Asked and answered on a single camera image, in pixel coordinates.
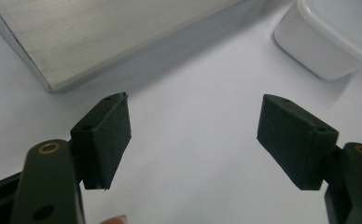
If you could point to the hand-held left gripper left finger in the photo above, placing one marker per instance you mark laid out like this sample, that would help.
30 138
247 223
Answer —
103 140

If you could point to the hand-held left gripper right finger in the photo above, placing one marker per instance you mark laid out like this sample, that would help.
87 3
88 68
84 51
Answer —
294 140

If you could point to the white plastic container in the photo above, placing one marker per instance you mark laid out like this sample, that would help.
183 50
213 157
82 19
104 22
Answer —
331 37

